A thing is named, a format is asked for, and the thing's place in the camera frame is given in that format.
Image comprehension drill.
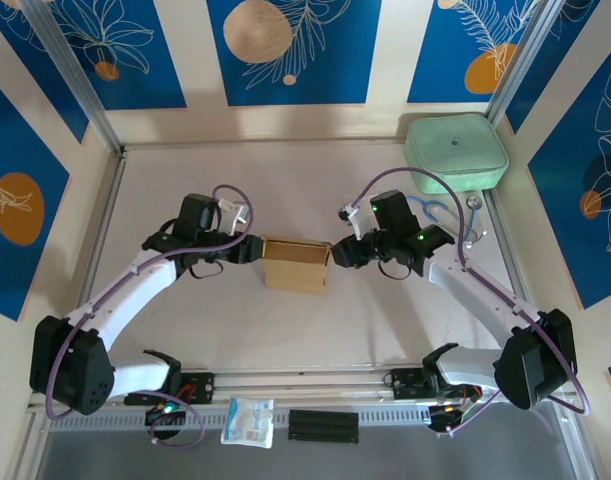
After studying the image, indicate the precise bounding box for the black left controller board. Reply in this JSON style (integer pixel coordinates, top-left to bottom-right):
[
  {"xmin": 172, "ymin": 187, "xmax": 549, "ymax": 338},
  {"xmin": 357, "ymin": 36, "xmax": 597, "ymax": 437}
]
[{"xmin": 144, "ymin": 403, "xmax": 187, "ymax": 441}]

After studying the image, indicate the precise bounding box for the aluminium table side rail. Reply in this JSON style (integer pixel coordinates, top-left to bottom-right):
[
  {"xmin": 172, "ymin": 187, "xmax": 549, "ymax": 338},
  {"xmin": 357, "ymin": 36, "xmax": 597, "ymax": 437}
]
[
  {"xmin": 59, "ymin": 149, "xmax": 129, "ymax": 371},
  {"xmin": 484, "ymin": 189, "xmax": 544, "ymax": 359}
]

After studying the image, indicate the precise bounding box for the black ribbed block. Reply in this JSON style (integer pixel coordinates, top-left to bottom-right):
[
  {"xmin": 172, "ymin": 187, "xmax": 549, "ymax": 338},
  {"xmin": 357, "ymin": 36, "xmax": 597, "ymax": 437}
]
[{"xmin": 288, "ymin": 409, "xmax": 360, "ymax": 445}]

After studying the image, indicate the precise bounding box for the brown cardboard paper box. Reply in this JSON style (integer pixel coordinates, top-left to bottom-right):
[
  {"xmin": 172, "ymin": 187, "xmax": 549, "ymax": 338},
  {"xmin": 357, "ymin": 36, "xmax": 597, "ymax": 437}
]
[{"xmin": 261, "ymin": 234, "xmax": 335, "ymax": 296}]

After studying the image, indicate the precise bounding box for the white blue plastic packet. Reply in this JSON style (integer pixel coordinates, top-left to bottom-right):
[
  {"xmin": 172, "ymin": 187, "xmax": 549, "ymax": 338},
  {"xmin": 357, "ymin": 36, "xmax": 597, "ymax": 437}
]
[{"xmin": 220, "ymin": 397, "xmax": 276, "ymax": 448}]

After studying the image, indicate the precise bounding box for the grey metal sheet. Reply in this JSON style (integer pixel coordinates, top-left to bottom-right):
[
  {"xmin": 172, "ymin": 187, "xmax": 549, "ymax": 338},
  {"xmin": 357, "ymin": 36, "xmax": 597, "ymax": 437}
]
[{"xmin": 34, "ymin": 399, "xmax": 586, "ymax": 480}]

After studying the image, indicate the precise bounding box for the grey slotted cable duct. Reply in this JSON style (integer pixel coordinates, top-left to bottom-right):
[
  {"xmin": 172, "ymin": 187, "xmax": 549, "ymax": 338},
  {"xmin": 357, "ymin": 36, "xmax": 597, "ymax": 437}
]
[{"xmin": 49, "ymin": 405, "xmax": 431, "ymax": 432}]

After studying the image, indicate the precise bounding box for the black controller board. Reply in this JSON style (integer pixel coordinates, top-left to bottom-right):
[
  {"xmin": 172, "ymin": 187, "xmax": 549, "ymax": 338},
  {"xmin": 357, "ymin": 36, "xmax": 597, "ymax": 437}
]
[
  {"xmin": 144, "ymin": 403, "xmax": 187, "ymax": 441},
  {"xmin": 427, "ymin": 403, "xmax": 467, "ymax": 434}
]

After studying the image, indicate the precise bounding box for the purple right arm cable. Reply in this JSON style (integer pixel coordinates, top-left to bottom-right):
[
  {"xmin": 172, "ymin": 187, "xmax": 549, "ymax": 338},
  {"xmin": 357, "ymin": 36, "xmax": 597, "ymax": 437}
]
[{"xmin": 355, "ymin": 167, "xmax": 591, "ymax": 435}]

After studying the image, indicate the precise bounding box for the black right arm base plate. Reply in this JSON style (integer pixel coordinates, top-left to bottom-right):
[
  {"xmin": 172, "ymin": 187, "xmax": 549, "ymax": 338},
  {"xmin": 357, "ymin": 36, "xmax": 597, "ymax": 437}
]
[{"xmin": 392, "ymin": 367, "xmax": 481, "ymax": 401}]

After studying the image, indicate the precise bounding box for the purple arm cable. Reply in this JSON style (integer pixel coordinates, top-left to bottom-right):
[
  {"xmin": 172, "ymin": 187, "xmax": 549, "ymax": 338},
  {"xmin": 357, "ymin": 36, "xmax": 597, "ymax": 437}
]
[
  {"xmin": 44, "ymin": 184, "xmax": 256, "ymax": 450},
  {"xmin": 355, "ymin": 167, "xmax": 591, "ymax": 435}
]

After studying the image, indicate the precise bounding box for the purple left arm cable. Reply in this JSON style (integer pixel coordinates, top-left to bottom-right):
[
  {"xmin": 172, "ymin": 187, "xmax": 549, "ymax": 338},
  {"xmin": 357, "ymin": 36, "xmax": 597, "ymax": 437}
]
[{"xmin": 44, "ymin": 184, "xmax": 256, "ymax": 450}]

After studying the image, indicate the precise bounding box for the blue stethoscope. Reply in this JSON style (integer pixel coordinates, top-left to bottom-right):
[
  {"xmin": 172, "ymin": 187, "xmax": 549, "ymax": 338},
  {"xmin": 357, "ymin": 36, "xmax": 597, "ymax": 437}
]
[{"xmin": 407, "ymin": 193, "xmax": 488, "ymax": 251}]

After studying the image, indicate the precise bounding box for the mint green zip case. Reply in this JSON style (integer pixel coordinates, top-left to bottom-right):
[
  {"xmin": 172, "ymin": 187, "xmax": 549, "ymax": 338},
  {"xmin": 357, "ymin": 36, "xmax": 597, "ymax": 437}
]
[{"xmin": 403, "ymin": 113, "xmax": 510, "ymax": 195}]

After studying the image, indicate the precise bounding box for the aluminium frame cross rail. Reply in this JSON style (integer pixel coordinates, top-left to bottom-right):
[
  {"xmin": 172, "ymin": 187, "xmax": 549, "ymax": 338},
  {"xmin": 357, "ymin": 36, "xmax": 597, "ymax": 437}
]
[{"xmin": 27, "ymin": 362, "xmax": 579, "ymax": 414}]

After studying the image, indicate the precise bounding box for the aluminium frame post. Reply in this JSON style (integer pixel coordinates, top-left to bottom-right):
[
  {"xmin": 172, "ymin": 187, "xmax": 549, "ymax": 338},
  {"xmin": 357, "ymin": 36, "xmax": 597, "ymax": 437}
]
[
  {"xmin": 487, "ymin": 0, "xmax": 566, "ymax": 126},
  {"xmin": 22, "ymin": 0, "xmax": 124, "ymax": 154}
]

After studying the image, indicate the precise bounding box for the black right controller board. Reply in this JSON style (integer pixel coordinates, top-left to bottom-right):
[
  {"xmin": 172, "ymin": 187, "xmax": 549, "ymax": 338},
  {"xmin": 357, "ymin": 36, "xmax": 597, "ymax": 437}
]
[{"xmin": 427, "ymin": 403, "xmax": 467, "ymax": 434}]

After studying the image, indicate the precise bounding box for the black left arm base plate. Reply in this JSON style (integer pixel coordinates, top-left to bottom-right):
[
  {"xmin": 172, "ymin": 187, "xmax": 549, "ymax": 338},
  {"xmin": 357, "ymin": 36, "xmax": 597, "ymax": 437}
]
[{"xmin": 123, "ymin": 372, "xmax": 216, "ymax": 406}]

